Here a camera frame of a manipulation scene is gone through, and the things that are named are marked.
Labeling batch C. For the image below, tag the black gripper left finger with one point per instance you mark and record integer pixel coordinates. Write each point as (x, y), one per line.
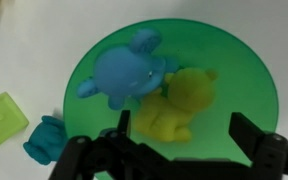
(87, 156)

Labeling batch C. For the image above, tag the teal rubber toy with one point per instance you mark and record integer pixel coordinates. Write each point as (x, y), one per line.
(45, 141)

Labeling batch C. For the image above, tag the lime green cube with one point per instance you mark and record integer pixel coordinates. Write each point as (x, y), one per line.
(2, 116)

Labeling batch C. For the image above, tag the yellow bear toy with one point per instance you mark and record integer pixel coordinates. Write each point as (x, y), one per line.
(180, 96)

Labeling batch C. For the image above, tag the blue elephant toy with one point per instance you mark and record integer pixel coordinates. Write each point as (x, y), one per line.
(127, 73)

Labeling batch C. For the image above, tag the green translucent bowl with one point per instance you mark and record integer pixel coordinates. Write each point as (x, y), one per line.
(237, 83)

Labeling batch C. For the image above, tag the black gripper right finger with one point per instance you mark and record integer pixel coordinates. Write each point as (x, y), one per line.
(267, 146)

